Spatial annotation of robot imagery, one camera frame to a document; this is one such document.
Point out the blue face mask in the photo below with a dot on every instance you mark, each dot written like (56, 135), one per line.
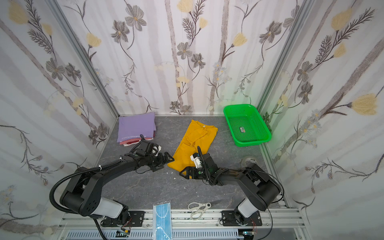
(162, 221)

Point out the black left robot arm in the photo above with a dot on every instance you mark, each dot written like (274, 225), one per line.
(81, 192)

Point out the green plastic basket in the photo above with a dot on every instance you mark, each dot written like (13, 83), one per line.
(248, 117)

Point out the folded purple t-shirt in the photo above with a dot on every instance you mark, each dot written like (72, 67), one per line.
(132, 127)

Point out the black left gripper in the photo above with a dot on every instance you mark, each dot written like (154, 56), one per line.
(157, 159)

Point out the clear tape roll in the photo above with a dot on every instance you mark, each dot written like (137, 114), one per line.
(248, 160)

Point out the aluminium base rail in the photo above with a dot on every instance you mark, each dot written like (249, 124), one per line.
(275, 224)

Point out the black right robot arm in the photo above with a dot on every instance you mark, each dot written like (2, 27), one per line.
(259, 187)

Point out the yellow t-shirt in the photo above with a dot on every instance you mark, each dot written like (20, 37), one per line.
(197, 135)

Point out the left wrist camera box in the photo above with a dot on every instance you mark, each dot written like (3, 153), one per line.
(149, 148)

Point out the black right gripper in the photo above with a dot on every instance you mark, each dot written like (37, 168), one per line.
(195, 171)

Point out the aluminium corner post right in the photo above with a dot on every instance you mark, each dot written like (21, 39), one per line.
(287, 48)

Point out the white handled scissors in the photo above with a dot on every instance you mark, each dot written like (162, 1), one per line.
(198, 209)

